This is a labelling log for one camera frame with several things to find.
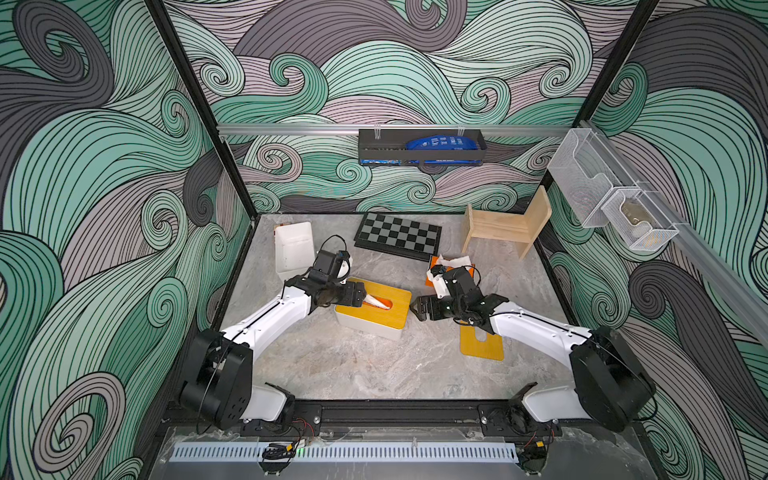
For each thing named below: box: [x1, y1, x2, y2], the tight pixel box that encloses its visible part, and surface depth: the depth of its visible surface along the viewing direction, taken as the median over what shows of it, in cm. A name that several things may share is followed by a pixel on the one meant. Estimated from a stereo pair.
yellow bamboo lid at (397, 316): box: [335, 277, 412, 329], surface depth 85 cm
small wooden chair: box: [461, 185, 552, 260], surface depth 103 cm
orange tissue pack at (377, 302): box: [362, 294, 393, 310], surface depth 87 cm
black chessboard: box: [354, 212, 442, 262], surface depth 112 cm
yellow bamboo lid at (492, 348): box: [460, 320, 505, 361], surface depth 87 cm
